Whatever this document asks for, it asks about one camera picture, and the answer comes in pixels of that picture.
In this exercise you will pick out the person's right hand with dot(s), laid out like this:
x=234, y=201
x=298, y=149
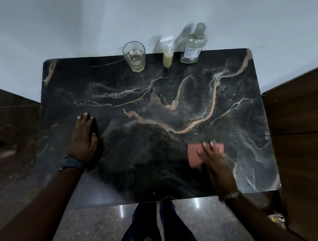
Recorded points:
x=219, y=171

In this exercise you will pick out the person's left hand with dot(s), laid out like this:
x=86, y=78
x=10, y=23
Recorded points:
x=80, y=145

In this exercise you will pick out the person's left thumb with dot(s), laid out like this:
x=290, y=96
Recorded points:
x=94, y=141

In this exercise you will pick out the person's right thumb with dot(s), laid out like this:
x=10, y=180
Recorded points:
x=201, y=155

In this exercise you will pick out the pink cleaning cloth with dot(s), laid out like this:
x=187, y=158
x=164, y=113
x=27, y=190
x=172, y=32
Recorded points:
x=193, y=155

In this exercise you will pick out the person's right forearm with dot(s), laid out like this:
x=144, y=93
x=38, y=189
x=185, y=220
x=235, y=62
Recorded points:
x=258, y=218

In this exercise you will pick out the person's left forearm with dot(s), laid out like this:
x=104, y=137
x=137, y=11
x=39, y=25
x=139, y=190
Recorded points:
x=42, y=206

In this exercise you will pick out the dark blue wristwatch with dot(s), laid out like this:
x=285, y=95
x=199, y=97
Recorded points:
x=70, y=163

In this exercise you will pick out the person's right leg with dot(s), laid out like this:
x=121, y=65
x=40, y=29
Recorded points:
x=174, y=223

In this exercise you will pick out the person's leg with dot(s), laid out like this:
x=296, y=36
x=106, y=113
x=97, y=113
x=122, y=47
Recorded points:
x=142, y=223
x=174, y=223

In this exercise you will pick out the person's left leg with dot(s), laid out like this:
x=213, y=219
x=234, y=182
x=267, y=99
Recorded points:
x=142, y=223

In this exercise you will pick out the clear drinking glass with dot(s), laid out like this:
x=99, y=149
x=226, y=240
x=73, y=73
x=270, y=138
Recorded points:
x=134, y=57

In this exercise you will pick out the brown wooden cabinet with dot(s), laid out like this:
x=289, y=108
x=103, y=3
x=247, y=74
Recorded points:
x=294, y=149

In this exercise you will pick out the yellow patterned item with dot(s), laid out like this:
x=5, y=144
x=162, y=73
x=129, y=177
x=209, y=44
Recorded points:
x=276, y=218

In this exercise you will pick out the small pump bottle yellow liquid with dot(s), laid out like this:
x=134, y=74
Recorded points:
x=168, y=55

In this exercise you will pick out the clear plastic bottle white label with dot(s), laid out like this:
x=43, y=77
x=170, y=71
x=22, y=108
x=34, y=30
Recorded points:
x=192, y=48

